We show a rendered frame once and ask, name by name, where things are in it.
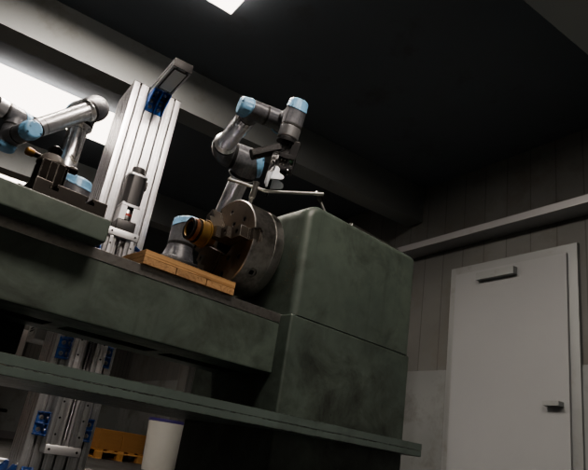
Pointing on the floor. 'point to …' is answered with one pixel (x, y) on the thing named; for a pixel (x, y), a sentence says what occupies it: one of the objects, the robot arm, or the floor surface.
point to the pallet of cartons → (117, 445)
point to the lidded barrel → (161, 444)
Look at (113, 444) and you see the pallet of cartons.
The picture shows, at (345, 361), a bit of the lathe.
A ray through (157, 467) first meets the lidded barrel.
